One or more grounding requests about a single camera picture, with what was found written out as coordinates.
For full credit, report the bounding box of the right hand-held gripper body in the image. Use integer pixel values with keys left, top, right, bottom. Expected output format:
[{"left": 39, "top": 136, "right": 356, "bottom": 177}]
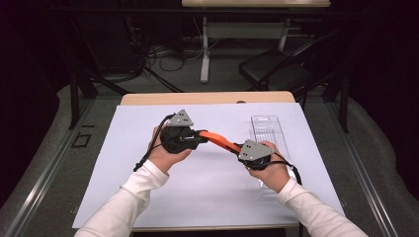
[{"left": 237, "top": 138, "right": 277, "bottom": 172}]

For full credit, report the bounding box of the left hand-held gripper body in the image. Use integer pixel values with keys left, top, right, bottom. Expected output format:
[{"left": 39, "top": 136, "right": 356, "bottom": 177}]
[{"left": 159, "top": 109, "right": 201, "bottom": 155}]

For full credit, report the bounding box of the transparent phone case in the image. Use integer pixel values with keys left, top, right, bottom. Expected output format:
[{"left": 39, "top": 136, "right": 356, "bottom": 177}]
[{"left": 250, "top": 115, "right": 294, "bottom": 174}]

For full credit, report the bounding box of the person's left hand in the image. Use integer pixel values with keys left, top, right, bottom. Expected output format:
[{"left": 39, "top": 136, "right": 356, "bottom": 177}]
[{"left": 147, "top": 125, "right": 193, "bottom": 174}]

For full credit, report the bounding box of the person's right hand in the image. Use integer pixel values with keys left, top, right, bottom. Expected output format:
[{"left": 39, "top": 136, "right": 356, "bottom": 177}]
[{"left": 246, "top": 140, "right": 292, "bottom": 194}]

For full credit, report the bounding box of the wooden table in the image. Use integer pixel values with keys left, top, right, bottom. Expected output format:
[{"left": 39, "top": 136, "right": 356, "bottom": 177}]
[{"left": 120, "top": 91, "right": 296, "bottom": 107}]

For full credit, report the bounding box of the white sheet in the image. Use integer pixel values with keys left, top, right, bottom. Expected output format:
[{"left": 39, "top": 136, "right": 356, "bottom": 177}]
[{"left": 71, "top": 102, "right": 346, "bottom": 229}]

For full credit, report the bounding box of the black chair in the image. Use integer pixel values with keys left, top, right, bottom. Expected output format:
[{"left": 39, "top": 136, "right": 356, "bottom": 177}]
[{"left": 238, "top": 30, "right": 341, "bottom": 102}]

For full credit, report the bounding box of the black metal stand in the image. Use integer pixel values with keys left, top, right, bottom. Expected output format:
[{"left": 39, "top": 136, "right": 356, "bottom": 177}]
[
  {"left": 66, "top": 63, "right": 130, "bottom": 130},
  {"left": 322, "top": 70, "right": 351, "bottom": 134}
]

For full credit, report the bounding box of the desk with white legs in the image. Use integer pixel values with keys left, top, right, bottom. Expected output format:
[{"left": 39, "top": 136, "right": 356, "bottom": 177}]
[{"left": 181, "top": 0, "right": 332, "bottom": 84}]

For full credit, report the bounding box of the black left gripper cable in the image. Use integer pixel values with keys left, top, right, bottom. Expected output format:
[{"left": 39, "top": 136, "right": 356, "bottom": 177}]
[{"left": 132, "top": 113, "right": 176, "bottom": 173}]

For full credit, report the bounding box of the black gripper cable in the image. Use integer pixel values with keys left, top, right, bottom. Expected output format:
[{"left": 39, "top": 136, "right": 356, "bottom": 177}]
[
  {"left": 132, "top": 113, "right": 176, "bottom": 173},
  {"left": 263, "top": 151, "right": 303, "bottom": 186}
]

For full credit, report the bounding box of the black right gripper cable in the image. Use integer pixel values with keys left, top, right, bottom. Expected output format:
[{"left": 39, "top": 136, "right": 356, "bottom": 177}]
[{"left": 263, "top": 151, "right": 303, "bottom": 186}]

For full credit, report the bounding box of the bundle of floor cables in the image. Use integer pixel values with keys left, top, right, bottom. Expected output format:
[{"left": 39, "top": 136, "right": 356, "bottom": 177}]
[{"left": 126, "top": 16, "right": 206, "bottom": 83}]

